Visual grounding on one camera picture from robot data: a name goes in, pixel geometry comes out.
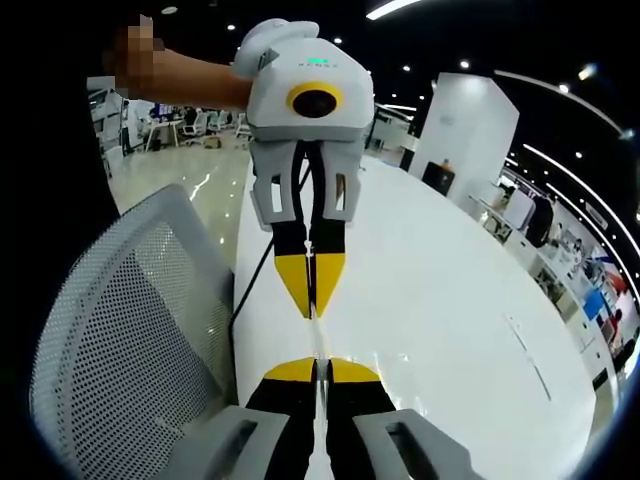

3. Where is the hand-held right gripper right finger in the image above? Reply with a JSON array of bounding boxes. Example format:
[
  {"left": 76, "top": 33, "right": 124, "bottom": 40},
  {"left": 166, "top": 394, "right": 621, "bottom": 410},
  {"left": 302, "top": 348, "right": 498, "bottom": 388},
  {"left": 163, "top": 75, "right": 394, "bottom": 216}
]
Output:
[{"left": 327, "top": 357, "right": 484, "bottom": 480}]

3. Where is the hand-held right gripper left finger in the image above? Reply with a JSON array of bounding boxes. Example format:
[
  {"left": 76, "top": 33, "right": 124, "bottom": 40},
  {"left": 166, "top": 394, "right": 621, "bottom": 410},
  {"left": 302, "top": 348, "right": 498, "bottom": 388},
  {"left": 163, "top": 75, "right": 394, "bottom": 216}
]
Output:
[{"left": 164, "top": 357, "right": 319, "bottom": 480}]

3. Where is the white office table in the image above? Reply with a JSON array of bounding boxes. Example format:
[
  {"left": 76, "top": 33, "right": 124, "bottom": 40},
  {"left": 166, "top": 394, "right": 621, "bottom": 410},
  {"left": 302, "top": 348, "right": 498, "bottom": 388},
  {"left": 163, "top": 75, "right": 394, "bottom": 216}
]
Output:
[{"left": 143, "top": 118, "right": 187, "bottom": 152}]

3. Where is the black chair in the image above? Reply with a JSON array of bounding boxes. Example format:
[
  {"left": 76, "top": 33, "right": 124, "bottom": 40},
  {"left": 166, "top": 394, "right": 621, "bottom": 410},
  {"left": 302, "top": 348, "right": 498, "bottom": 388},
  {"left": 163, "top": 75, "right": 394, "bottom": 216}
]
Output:
[{"left": 422, "top": 158, "right": 457, "bottom": 197}]

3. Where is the linear ceiling light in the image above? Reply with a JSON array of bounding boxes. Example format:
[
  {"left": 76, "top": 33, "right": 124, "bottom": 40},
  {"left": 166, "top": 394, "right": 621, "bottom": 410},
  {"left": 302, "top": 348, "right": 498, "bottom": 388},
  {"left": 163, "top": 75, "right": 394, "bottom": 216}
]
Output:
[{"left": 365, "top": 0, "right": 422, "bottom": 21}]

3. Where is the grey mesh office chair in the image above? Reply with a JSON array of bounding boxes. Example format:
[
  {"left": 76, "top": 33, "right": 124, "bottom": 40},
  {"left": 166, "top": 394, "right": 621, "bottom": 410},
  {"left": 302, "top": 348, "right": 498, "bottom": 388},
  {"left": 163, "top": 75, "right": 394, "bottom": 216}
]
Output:
[{"left": 28, "top": 183, "right": 239, "bottom": 480}]

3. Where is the white box appliance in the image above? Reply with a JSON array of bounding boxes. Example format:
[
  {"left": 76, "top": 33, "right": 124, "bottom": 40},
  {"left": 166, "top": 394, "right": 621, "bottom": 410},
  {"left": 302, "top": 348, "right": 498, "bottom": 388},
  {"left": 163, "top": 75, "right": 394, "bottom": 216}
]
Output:
[{"left": 502, "top": 188, "right": 536, "bottom": 232}]

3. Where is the blue box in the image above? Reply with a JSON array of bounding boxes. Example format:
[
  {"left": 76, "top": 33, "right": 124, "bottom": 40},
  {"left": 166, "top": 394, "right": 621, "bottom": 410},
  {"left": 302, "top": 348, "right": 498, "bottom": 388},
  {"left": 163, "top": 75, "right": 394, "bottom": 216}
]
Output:
[{"left": 582, "top": 289, "right": 607, "bottom": 322}]

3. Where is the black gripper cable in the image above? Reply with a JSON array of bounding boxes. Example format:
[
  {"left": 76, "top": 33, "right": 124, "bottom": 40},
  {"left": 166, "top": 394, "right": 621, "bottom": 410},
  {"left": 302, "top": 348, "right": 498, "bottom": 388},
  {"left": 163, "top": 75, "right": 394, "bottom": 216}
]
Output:
[{"left": 228, "top": 149, "right": 314, "bottom": 401}]

